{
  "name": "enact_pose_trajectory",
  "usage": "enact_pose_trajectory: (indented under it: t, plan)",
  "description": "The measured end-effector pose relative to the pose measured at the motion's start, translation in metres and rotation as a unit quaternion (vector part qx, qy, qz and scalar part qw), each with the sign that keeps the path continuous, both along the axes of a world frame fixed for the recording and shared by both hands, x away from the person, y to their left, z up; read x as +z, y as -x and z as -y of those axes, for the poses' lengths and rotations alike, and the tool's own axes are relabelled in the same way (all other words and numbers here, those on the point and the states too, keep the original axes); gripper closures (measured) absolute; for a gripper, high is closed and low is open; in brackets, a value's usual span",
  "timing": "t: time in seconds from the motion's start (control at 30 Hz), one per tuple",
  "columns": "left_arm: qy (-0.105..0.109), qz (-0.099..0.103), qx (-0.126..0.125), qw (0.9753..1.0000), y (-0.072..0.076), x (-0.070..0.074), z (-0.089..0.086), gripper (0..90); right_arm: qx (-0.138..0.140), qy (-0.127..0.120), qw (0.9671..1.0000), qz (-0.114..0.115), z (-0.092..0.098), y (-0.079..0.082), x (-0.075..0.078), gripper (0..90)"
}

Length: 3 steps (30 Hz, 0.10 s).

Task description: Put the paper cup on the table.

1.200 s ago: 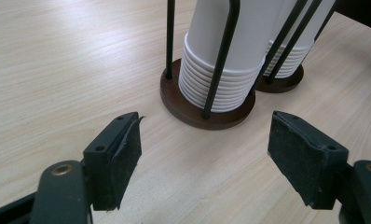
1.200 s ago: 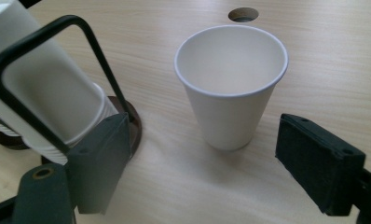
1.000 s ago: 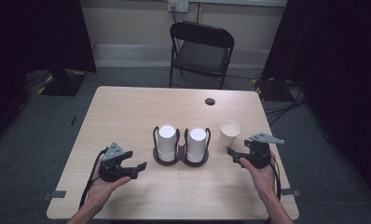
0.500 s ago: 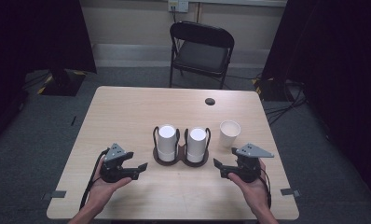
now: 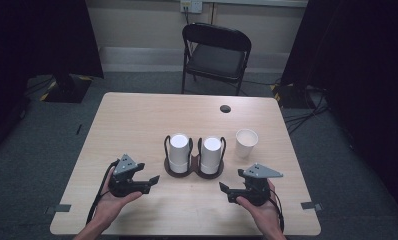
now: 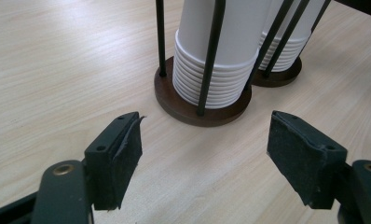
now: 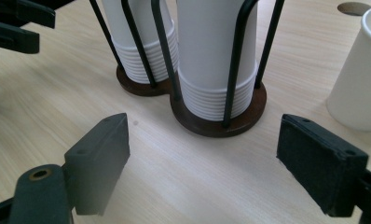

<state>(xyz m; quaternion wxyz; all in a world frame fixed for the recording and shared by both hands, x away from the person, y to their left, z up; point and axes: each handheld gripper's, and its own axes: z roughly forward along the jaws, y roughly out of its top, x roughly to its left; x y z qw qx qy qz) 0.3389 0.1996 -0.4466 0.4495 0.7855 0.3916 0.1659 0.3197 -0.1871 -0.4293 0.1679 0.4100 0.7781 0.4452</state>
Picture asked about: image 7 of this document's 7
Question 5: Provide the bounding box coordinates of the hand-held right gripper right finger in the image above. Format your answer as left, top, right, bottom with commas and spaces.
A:
276, 113, 370, 218

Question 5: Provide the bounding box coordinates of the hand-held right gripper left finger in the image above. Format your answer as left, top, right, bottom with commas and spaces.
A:
63, 112, 131, 217

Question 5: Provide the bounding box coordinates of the single white paper cup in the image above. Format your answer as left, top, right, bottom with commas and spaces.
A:
325, 4, 371, 133

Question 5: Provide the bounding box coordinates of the stack of white paper cups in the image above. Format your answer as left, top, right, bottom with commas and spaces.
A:
175, 0, 259, 122
101, 0, 179, 85

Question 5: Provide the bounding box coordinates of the dark wooden wire cup holder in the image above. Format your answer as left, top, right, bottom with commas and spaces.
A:
89, 0, 286, 139

